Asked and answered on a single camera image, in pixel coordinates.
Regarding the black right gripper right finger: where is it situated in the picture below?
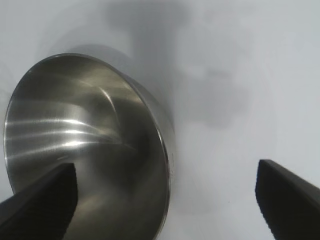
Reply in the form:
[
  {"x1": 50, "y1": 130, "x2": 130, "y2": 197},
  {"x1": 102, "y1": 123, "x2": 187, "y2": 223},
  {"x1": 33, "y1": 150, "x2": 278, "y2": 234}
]
[{"x1": 254, "y1": 158, "x2": 320, "y2": 240}]

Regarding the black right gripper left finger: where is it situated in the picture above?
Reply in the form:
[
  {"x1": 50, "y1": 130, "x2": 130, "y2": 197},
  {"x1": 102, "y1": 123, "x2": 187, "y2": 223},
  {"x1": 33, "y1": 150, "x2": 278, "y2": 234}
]
[{"x1": 0, "y1": 162, "x2": 80, "y2": 240}]

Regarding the stainless steel bowl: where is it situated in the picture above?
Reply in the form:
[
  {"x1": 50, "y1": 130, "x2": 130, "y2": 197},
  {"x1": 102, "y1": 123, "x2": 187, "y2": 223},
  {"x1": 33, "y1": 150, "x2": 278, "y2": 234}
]
[{"x1": 3, "y1": 52, "x2": 176, "y2": 240}]

